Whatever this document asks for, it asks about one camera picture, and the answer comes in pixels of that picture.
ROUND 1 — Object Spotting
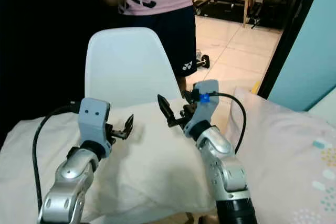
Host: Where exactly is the cream pillow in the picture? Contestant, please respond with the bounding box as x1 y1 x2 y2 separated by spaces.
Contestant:
0 100 217 222

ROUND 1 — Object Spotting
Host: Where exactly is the white plastic chair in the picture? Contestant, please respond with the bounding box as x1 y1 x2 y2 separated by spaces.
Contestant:
84 27 183 110

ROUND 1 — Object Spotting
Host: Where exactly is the small black wheel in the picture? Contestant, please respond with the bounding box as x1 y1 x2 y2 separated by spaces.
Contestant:
195 49 211 70

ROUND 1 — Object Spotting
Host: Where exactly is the person in pink shirt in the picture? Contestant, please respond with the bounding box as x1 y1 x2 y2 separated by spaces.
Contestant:
87 0 198 92

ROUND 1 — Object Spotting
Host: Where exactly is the pink patterned bed sheet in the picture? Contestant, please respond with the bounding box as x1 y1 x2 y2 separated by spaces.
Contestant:
220 86 336 224

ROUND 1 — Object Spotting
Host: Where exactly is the black exercise machine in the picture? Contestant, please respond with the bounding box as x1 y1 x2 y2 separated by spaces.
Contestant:
248 0 308 30

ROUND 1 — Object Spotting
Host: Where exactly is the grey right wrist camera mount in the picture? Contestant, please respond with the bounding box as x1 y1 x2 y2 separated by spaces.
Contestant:
188 79 221 131

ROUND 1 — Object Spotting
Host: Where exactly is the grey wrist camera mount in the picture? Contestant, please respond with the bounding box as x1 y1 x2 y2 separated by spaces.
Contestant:
188 79 221 131
77 98 111 156

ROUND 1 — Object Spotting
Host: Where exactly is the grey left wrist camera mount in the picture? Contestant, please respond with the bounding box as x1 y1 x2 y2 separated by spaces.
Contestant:
77 98 111 156

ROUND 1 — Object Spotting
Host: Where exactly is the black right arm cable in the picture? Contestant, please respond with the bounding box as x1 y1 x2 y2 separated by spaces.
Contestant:
209 92 247 154

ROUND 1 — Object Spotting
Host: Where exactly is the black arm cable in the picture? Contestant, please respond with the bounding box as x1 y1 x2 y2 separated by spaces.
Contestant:
209 92 247 154
31 103 83 214

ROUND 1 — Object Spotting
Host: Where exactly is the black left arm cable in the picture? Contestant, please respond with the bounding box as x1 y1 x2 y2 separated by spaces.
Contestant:
31 103 83 214

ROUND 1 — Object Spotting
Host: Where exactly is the black door frame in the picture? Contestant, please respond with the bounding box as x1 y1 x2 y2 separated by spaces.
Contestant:
257 0 327 100

